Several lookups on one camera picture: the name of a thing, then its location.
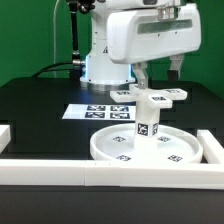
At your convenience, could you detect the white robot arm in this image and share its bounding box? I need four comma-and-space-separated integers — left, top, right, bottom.
80, 0, 201, 91

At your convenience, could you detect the white round table top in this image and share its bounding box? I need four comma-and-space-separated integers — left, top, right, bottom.
90, 123, 203, 164

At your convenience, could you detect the black cable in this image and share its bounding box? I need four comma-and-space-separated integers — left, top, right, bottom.
31, 60, 84, 79

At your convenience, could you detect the white right fence bar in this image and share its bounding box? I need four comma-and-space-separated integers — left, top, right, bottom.
197, 130, 224, 165

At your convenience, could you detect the white left fence bar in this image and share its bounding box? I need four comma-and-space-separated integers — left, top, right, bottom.
0, 125, 11, 154

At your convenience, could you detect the white cross table base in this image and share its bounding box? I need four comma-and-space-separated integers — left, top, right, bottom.
110, 84, 188, 109

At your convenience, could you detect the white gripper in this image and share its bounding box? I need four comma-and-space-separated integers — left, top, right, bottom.
106, 3, 201, 89

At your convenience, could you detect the white marker sheet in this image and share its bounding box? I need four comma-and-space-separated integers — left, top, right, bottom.
63, 104, 136, 121

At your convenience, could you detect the white front fence bar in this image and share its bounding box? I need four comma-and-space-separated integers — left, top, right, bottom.
0, 159, 224, 190

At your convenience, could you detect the black camera stand pole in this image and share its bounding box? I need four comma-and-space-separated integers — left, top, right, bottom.
66, 0, 86, 66

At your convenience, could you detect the white fence bar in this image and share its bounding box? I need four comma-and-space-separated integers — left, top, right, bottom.
197, 130, 224, 165
0, 125, 11, 154
0, 159, 224, 190

